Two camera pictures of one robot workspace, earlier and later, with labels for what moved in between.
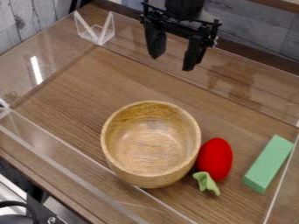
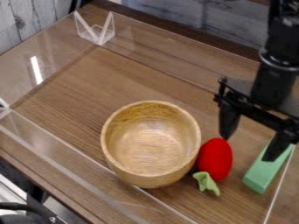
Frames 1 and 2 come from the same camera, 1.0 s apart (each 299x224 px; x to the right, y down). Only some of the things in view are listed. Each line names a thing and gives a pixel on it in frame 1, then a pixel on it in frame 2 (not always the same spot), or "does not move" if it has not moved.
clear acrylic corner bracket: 96,34 does not move
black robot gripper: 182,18 -> 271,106
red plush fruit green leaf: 214,164 does not move
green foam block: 261,176 does not move
